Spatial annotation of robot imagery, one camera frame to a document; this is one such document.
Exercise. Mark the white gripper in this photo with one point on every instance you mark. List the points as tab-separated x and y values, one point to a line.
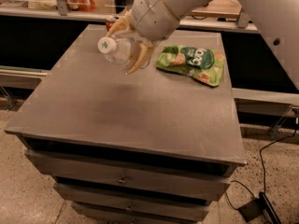
149	16

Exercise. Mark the clear plastic tea bottle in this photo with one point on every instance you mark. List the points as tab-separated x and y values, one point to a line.
118	49

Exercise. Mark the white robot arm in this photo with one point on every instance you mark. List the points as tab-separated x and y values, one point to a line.
276	20

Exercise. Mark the red coca-cola can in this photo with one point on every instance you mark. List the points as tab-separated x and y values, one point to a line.
110	21

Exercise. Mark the green snack chip bag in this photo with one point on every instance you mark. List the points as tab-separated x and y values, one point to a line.
204	65

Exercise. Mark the wooden board with black edge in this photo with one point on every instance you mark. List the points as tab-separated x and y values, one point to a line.
219	9

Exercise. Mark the grey drawer cabinet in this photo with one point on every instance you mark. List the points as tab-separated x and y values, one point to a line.
87	123

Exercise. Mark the metal drawer knob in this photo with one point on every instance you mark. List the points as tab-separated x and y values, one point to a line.
122	180

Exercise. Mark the black floor power adapter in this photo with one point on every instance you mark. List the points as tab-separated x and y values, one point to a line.
257	207

